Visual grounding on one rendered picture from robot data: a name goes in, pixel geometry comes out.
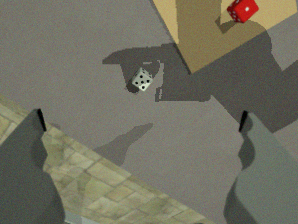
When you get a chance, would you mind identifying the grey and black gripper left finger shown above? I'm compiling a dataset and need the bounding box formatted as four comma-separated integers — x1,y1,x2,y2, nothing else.
0,109,65,224

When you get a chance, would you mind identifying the red die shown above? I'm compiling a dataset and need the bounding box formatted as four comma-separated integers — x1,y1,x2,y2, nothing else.
227,0,259,23

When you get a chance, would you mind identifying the tan flat mat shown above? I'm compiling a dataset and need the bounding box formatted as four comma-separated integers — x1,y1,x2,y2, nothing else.
152,0,297,73

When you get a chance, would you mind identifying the white die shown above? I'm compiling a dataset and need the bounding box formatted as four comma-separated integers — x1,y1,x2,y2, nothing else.
132,68,153,91

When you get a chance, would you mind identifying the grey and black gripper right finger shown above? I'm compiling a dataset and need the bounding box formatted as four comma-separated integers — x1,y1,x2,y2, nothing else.
223,110,298,224

